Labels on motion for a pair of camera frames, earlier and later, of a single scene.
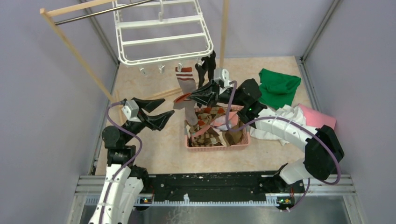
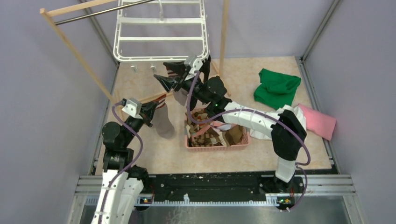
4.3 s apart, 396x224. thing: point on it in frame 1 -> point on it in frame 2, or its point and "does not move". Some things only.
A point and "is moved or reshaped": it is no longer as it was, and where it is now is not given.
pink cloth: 316,119 does not move
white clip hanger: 151,32 is moved or reshaped
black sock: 210,63 is moved or reshaped
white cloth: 287,110 does not move
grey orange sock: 182,101 -> 161,119
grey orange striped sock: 187,81 is moved or reshaped
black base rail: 249,183 does not move
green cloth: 278,89 does not move
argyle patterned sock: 203,133 does not move
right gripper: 211,87 -> 168,83
